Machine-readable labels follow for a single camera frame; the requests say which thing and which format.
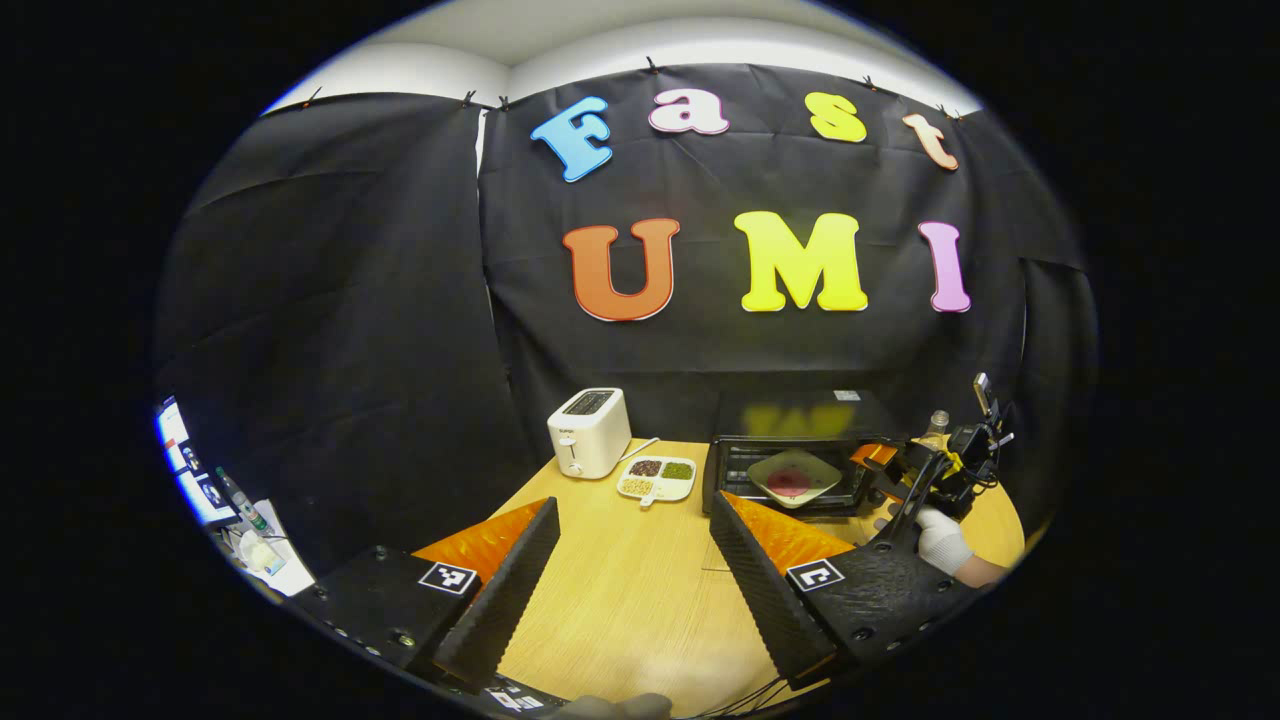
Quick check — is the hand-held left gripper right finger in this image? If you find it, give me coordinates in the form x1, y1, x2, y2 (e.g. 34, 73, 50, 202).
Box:
707, 489, 987, 692

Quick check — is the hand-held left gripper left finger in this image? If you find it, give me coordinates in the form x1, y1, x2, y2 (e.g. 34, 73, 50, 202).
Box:
290, 496, 562, 694

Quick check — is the pale square food plate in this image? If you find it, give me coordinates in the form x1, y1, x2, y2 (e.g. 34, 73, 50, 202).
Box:
746, 447, 845, 512

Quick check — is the black electric oven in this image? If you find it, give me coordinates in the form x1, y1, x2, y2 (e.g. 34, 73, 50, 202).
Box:
700, 389, 913, 573

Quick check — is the pink round food slice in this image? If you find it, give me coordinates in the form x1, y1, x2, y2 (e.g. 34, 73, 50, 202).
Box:
764, 464, 817, 499

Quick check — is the white divided snack plate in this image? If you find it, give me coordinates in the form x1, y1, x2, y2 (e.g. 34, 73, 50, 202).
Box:
616, 454, 698, 509

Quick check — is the white toaster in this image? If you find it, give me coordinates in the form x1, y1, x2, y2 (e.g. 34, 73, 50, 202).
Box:
546, 386, 634, 481

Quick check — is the white side table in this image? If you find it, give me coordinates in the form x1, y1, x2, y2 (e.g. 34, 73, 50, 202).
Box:
204, 498, 317, 602

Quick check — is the green capped plastic bottle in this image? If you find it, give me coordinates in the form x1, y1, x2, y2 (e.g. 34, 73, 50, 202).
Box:
214, 466, 274, 537

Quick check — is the black backdrop cloth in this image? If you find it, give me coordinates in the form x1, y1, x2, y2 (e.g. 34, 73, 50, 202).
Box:
155, 62, 1099, 579

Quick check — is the computer monitor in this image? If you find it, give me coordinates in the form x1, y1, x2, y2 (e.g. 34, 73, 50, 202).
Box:
154, 396, 240, 527

